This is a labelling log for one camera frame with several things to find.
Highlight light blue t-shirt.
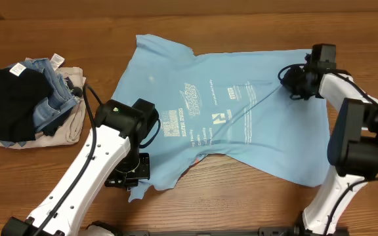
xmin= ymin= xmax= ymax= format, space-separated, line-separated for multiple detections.
xmin=112 ymin=35 xmax=329 ymax=200

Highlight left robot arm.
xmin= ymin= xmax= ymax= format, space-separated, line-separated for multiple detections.
xmin=1 ymin=99 xmax=160 ymax=236

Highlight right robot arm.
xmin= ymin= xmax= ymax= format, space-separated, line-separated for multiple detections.
xmin=258 ymin=44 xmax=378 ymax=235

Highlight beige folded garment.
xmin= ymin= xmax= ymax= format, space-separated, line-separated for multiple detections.
xmin=0 ymin=67 xmax=86 ymax=149

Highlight blue denim jeans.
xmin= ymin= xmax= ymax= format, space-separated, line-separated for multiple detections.
xmin=9 ymin=58 xmax=82 ymax=132

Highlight black folded garment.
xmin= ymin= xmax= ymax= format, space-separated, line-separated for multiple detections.
xmin=0 ymin=68 xmax=53 ymax=142

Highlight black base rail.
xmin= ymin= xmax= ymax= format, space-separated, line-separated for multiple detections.
xmin=87 ymin=221 xmax=350 ymax=236

